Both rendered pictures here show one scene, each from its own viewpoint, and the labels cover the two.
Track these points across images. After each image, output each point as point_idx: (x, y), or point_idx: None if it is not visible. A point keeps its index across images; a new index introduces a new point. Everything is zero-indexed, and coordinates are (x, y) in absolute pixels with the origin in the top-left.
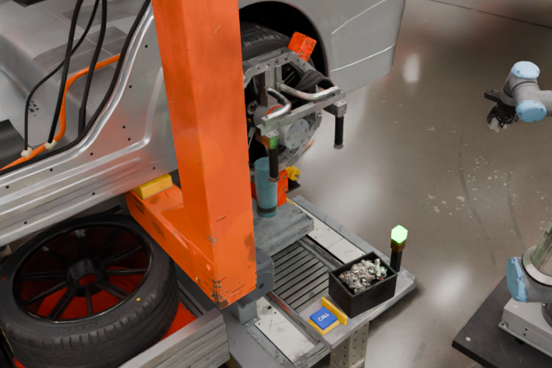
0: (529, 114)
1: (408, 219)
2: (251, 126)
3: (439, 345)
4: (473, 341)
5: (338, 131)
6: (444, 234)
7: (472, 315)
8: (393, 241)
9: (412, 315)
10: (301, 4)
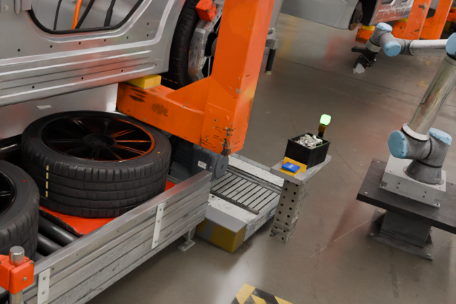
0: (392, 49)
1: (278, 157)
2: (205, 55)
3: (331, 219)
4: (369, 193)
5: (271, 60)
6: None
7: (362, 183)
8: (321, 125)
9: (307, 205)
10: None
